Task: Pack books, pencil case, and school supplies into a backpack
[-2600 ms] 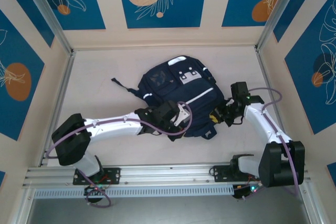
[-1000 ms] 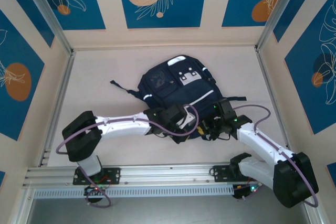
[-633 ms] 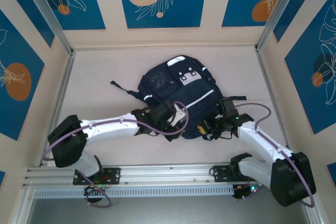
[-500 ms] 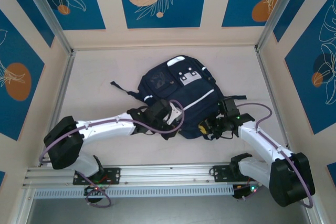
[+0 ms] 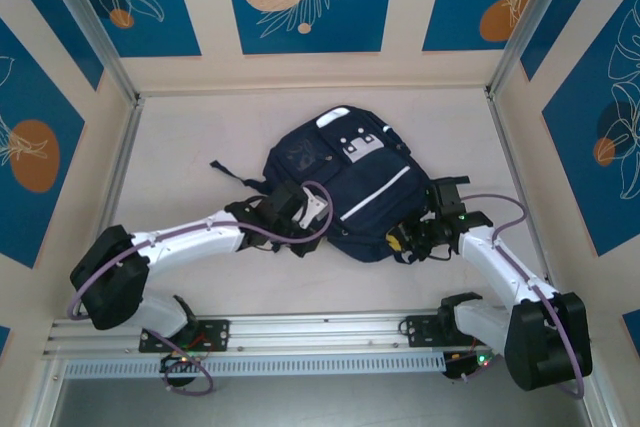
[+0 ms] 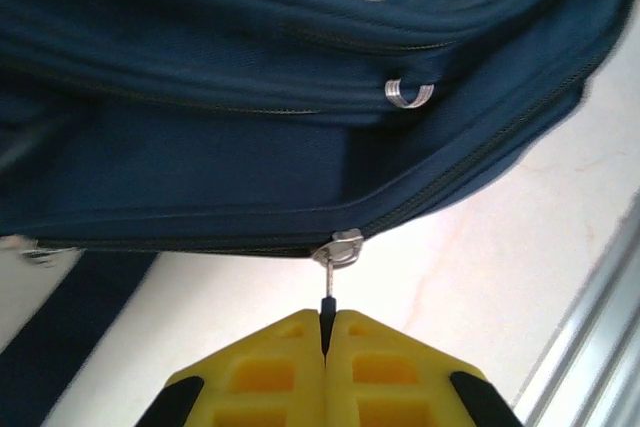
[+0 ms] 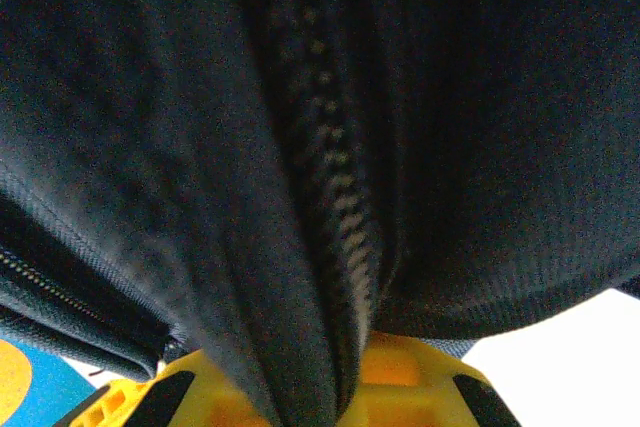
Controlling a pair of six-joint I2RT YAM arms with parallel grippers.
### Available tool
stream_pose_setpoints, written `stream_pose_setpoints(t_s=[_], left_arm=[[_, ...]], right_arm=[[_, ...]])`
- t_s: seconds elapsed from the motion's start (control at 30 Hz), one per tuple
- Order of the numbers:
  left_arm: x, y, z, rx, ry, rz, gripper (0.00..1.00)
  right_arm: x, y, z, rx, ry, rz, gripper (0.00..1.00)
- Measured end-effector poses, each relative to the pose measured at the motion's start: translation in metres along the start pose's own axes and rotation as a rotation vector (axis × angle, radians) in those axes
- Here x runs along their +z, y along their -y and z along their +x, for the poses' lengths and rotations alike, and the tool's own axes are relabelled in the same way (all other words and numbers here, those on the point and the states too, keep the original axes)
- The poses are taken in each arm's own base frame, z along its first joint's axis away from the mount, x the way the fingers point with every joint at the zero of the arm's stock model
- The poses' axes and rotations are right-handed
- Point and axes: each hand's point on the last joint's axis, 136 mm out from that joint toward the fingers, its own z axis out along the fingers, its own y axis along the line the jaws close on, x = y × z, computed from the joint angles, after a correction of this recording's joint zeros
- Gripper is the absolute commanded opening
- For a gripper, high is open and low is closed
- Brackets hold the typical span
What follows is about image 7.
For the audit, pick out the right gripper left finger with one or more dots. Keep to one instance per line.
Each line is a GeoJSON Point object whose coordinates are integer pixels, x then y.
{"type": "Point", "coordinates": [200, 392]}

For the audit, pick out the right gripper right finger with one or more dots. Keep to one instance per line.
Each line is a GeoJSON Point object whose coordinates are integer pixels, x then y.
{"type": "Point", "coordinates": [415, 387]}

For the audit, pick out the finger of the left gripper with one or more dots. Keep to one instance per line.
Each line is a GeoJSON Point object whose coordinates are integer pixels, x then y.
{"type": "Point", "coordinates": [107, 404]}

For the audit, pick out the navy blue backpack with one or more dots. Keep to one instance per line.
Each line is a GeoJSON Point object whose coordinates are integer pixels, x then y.
{"type": "Point", "coordinates": [300, 122]}

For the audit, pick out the blue poster large orange circle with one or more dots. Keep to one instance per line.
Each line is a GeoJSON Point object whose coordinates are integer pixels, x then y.
{"type": "Point", "coordinates": [50, 382]}

